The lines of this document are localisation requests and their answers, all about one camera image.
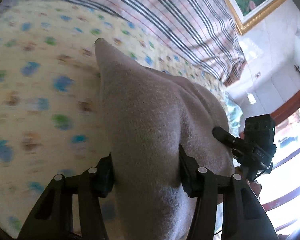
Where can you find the person's right hand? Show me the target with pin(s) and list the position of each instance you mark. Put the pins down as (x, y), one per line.
(255, 188)

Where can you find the pink plaid quilt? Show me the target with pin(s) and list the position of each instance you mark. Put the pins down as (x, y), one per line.
(177, 17)

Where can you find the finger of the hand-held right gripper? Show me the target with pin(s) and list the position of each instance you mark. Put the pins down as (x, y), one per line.
(222, 135)

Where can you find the yellow cartoon printed bed sheet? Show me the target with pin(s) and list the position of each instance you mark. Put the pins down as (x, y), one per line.
(40, 92)

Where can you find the turquoise patterned sheet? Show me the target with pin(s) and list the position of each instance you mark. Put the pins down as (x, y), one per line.
(233, 112)

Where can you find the white hanging lamp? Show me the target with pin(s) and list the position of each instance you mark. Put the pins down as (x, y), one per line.
(251, 97)

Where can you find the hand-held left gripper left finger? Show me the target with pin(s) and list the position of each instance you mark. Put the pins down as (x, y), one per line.
(105, 177)

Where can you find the red wooden door frame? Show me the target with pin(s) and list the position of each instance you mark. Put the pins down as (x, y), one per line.
(290, 102)

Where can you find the beige knitted sweater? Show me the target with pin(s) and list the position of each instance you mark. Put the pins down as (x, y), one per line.
(145, 117)

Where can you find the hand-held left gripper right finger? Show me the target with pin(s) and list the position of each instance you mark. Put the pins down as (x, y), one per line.
(188, 177)

